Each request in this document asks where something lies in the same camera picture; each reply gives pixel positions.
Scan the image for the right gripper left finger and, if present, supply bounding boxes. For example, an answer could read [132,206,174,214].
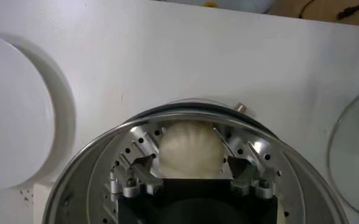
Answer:
[109,153,164,202]

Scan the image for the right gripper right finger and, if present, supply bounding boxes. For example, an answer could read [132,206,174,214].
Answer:
[227,155,278,201]

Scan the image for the white steamed baozi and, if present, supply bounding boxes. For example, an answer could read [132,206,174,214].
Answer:
[158,121,226,180]

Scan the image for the glass lid with beige handle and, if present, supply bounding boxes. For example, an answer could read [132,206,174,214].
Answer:
[327,87,359,220]

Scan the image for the perforated steel steamer basket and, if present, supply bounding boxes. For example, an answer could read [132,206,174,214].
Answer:
[41,111,350,224]

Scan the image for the white electric cooker base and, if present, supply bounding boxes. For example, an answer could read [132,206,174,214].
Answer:
[32,97,279,224]

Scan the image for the white round plate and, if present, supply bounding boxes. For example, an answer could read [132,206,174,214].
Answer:
[0,32,76,190]

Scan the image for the thin black floor cable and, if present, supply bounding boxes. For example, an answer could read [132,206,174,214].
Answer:
[297,0,316,19]

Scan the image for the black floor cable with plug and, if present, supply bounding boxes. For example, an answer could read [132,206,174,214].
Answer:
[336,0,359,21]

